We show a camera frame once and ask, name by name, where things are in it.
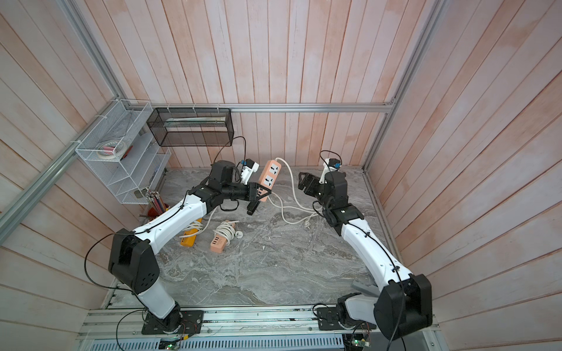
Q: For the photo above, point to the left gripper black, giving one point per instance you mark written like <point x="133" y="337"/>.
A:
<point x="253" y="194"/>

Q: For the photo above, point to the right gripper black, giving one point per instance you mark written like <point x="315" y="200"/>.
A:
<point x="309" y="180"/>

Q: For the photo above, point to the pink power strip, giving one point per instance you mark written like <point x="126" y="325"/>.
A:
<point x="218" y="244"/>
<point x="267" y="179"/>

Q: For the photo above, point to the pink power strip front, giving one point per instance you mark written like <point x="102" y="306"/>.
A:
<point x="218" y="244"/>

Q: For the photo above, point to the yellow power strip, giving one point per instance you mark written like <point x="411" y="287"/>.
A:
<point x="190" y="233"/>

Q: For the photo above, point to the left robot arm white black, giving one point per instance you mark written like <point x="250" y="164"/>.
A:
<point x="133" y="254"/>

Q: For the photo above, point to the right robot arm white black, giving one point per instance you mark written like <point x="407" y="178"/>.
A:
<point x="404" y="302"/>

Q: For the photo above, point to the red pencil cup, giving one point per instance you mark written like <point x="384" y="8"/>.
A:
<point x="157" y="205"/>

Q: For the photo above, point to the black mesh basket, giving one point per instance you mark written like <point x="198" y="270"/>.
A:
<point x="191" y="127"/>

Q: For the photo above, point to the tape roll in rack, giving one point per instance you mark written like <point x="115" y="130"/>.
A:
<point x="111" y="150"/>

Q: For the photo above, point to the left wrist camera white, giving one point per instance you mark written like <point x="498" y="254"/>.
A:
<point x="249" y="167"/>

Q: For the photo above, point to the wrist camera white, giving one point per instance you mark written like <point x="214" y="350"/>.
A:
<point x="249" y="167"/>
<point x="329" y="165"/>

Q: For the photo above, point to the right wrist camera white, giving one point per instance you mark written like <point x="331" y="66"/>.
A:
<point x="329" y="165"/>

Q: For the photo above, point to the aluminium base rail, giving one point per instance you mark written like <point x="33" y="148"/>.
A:
<point x="213" y="321"/>

